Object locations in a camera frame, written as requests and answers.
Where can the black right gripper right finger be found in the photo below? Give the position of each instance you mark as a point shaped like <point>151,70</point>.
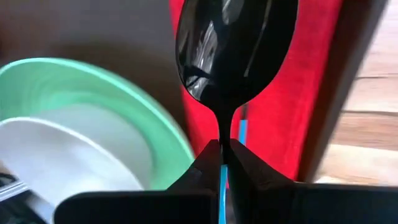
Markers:
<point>295,205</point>

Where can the red cloth napkin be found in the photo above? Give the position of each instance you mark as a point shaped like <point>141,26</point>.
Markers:
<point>280,124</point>

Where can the beige bowl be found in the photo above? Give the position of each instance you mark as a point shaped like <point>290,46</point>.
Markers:
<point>62,155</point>

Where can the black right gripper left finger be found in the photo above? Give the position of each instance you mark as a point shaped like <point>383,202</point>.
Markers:
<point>140,208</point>

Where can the green plate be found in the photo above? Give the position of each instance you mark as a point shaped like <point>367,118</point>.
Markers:
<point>93,87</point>

